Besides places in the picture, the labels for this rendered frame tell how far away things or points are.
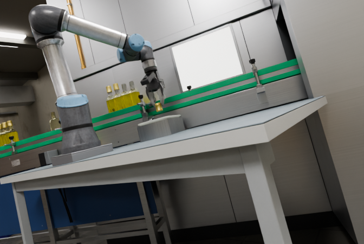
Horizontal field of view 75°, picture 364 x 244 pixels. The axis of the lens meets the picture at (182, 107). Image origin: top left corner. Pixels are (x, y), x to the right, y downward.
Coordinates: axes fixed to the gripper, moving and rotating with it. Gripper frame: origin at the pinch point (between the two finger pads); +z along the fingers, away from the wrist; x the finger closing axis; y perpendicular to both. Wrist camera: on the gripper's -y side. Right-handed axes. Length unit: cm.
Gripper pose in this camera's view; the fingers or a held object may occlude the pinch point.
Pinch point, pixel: (158, 104)
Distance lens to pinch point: 127.0
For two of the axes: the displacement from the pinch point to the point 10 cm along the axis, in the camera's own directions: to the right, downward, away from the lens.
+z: 2.6, 9.6, -0.7
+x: -9.1, 2.7, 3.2
